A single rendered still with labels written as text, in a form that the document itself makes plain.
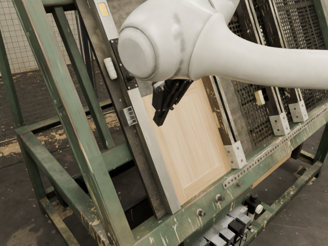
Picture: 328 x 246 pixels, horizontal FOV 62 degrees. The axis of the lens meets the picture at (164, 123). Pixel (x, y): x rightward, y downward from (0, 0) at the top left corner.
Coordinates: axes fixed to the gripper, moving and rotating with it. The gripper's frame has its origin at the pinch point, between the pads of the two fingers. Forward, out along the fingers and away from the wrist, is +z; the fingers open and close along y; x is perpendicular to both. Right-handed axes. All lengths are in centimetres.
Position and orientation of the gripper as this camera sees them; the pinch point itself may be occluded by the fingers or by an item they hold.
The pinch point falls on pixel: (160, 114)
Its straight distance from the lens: 75.7
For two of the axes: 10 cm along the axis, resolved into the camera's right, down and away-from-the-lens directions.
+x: 5.7, 7.2, -3.9
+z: -2.8, 6.2, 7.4
